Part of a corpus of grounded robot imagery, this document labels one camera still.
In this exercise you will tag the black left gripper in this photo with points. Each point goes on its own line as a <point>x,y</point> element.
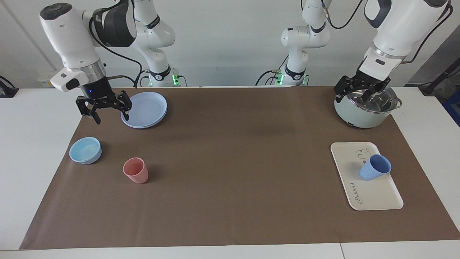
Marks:
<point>372,78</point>

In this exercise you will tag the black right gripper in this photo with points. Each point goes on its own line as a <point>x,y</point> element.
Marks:
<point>97,92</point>

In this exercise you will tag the pink plastic cup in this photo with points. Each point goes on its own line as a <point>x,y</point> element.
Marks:
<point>136,172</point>

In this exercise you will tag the blue plastic cup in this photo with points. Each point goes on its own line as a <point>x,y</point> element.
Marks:
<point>375,169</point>

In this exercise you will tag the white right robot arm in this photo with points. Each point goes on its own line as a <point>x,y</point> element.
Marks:
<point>72,36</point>

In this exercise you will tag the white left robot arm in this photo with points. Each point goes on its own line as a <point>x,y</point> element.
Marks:
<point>402,28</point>

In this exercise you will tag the cream rabbit print tray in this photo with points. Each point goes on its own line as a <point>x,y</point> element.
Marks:
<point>359,194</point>

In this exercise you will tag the mint pot with glass lid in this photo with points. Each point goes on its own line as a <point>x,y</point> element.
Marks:
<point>355,115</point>

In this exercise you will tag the pale blue plate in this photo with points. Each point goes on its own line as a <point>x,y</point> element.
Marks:
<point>147,109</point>

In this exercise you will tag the light blue bowl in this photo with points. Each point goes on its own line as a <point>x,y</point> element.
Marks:
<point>85,150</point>

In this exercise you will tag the black stand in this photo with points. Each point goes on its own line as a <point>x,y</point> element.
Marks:
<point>436,79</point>

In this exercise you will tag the blue crate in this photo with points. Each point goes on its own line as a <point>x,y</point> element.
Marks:
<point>453,108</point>

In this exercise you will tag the black clamp object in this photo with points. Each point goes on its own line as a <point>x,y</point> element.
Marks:
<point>7,90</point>

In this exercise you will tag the brown table mat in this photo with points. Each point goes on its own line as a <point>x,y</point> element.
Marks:
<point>233,187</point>

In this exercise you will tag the white wall socket box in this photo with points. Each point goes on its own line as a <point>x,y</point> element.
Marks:
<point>45,81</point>

